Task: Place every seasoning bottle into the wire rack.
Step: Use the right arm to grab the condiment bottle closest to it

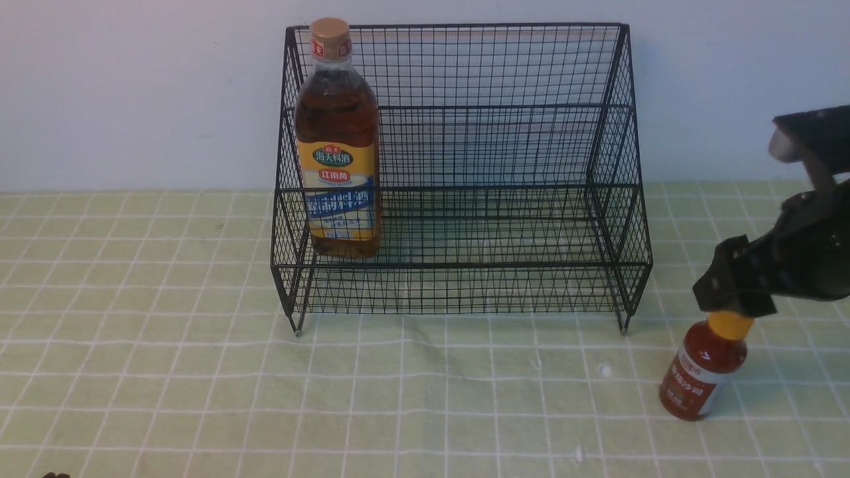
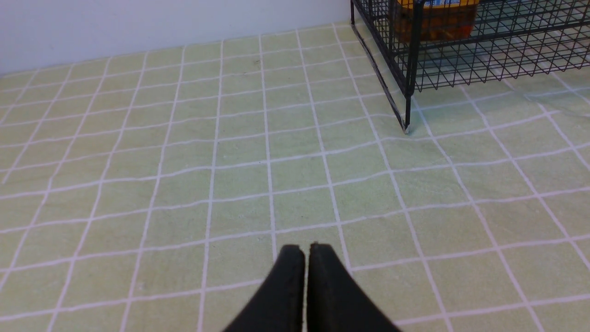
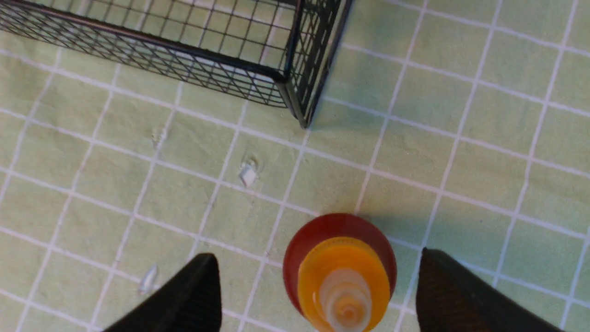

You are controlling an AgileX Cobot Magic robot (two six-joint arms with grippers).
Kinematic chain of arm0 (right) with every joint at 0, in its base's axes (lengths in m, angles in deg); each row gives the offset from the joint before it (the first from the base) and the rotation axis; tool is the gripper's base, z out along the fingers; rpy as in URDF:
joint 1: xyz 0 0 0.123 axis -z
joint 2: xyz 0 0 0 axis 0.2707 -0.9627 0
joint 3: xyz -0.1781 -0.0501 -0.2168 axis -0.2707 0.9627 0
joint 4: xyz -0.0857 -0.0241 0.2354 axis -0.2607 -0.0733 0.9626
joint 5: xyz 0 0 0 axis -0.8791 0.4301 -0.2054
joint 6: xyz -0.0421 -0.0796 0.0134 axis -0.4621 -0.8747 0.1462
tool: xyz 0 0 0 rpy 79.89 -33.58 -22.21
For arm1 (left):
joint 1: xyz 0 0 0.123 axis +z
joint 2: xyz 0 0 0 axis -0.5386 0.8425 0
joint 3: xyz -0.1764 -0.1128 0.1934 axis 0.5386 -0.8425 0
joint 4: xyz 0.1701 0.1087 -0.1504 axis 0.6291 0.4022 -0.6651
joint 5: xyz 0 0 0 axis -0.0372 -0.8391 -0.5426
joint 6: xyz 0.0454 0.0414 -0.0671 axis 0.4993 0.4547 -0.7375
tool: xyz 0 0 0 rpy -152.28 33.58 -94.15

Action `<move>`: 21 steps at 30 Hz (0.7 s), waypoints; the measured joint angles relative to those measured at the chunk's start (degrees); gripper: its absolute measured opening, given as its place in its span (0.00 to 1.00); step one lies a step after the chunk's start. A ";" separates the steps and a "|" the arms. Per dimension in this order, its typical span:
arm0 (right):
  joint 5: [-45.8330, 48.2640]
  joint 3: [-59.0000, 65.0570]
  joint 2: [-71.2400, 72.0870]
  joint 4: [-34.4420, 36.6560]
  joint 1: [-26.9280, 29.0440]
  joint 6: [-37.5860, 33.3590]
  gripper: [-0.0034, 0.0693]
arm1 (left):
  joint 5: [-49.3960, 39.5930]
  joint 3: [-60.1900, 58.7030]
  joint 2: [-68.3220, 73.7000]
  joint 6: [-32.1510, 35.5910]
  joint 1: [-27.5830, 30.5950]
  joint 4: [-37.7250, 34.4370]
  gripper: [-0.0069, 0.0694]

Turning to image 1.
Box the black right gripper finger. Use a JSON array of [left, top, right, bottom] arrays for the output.
[[730, 283, 778, 318], [693, 235, 755, 313]]

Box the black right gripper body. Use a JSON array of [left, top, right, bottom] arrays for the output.
[[752, 181, 849, 301]]

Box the small red sauce bottle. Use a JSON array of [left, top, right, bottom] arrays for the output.
[[659, 311, 755, 422]]

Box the large cooking wine bottle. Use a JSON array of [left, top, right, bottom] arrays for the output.
[[295, 17, 382, 258]]

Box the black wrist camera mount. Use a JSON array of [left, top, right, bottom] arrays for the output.
[[768, 105, 849, 195]]

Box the black wire mesh shelf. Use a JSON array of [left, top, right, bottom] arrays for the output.
[[270, 23, 653, 336]]

